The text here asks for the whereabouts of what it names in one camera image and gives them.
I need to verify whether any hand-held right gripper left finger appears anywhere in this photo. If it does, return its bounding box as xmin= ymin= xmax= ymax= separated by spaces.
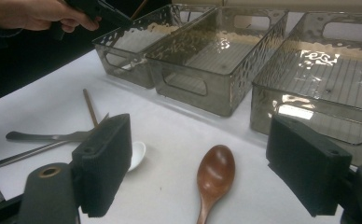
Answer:
xmin=71 ymin=113 xmax=133 ymax=218

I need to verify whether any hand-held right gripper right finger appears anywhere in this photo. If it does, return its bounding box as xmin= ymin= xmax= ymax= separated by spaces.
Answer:
xmin=265 ymin=115 xmax=353 ymax=217

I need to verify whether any white ceramic spoon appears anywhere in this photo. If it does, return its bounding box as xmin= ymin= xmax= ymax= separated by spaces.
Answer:
xmin=127 ymin=140 xmax=146 ymax=173

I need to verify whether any brown wooden chopstick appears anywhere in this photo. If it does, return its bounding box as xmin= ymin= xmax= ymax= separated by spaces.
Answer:
xmin=81 ymin=88 xmax=100 ymax=128
xmin=130 ymin=0 xmax=149 ymax=21

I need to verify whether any smoky clear plastic bin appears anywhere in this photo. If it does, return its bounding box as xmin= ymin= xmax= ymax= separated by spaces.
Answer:
xmin=145 ymin=7 xmax=289 ymax=119
xmin=249 ymin=11 xmax=362 ymax=167
xmin=91 ymin=3 xmax=216 ymax=90

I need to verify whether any silver metal chopstick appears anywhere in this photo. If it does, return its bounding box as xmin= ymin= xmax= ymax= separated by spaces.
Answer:
xmin=119 ymin=58 xmax=148 ymax=71
xmin=121 ymin=59 xmax=149 ymax=72

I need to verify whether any metal fork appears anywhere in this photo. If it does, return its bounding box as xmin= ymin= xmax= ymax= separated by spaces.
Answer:
xmin=0 ymin=112 xmax=110 ymax=170

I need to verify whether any brown wooden spoon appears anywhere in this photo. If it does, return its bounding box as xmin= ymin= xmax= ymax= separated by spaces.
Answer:
xmin=196 ymin=144 xmax=236 ymax=224

